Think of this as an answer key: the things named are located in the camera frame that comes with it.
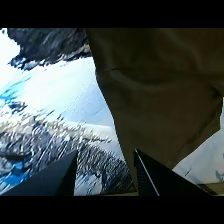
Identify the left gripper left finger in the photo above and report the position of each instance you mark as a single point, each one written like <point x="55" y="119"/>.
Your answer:
<point x="55" y="180"/>

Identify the brown garment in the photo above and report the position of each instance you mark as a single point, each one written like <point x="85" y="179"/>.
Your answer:
<point x="156" y="93"/>

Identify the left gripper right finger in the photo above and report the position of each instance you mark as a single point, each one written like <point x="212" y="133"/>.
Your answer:
<point x="160" y="181"/>

